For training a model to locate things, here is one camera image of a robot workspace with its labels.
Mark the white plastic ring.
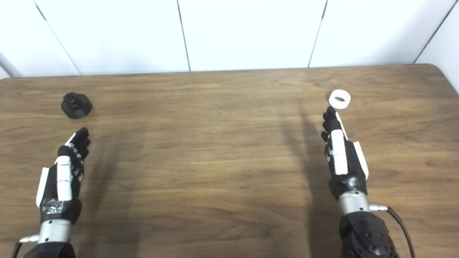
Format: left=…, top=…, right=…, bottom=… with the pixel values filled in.
left=329, top=90, right=352, bottom=109

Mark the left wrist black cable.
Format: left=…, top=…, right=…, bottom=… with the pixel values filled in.
left=11, top=234, right=40, bottom=258

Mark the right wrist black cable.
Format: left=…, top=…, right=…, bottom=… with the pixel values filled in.
left=369, top=204, right=416, bottom=258

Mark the grey wall corner strip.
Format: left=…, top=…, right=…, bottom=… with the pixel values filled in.
left=0, top=52, right=23, bottom=78

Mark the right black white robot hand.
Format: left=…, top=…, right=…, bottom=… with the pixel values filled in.
left=320, top=106, right=369, bottom=201

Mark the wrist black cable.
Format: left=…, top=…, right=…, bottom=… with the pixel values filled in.
left=11, top=234, right=40, bottom=258
left=369, top=204, right=416, bottom=258

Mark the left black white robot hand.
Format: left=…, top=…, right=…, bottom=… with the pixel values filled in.
left=36, top=127, right=91, bottom=225

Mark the round black plastic part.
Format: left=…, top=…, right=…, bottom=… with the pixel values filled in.
left=61, top=92, right=93, bottom=119

